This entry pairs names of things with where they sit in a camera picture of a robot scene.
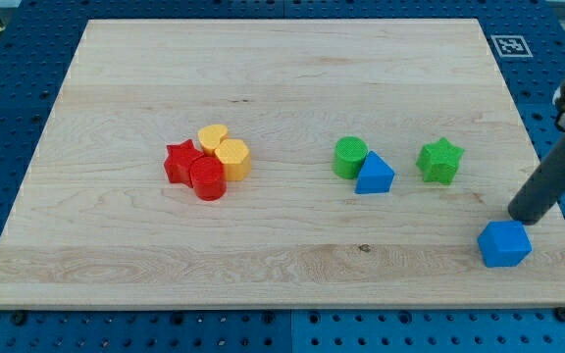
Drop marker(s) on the light wooden board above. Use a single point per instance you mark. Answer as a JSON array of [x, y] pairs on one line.
[[96, 224]]

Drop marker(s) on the yellow hexagon block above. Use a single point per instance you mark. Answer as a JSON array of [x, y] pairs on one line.
[[235, 156]]

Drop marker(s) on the green cylinder block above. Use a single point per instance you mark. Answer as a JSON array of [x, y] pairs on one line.
[[349, 156]]

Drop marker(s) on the red cylinder block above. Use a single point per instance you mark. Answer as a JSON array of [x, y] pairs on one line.
[[208, 178]]

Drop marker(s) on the yellow heart block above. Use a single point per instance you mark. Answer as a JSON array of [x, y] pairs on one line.
[[211, 136]]

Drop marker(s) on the blue triangular prism block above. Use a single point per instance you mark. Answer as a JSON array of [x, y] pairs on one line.
[[375, 176]]

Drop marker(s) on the red star block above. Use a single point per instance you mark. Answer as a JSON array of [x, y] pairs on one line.
[[179, 161]]

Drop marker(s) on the green star block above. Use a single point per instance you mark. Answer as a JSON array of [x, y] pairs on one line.
[[439, 161]]

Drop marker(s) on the blue cube block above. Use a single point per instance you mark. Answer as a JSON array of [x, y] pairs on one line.
[[504, 244]]

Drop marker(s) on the white fiducial marker tag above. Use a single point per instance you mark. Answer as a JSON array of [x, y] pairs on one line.
[[511, 46]]

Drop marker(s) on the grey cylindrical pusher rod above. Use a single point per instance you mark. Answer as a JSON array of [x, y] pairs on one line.
[[542, 189]]

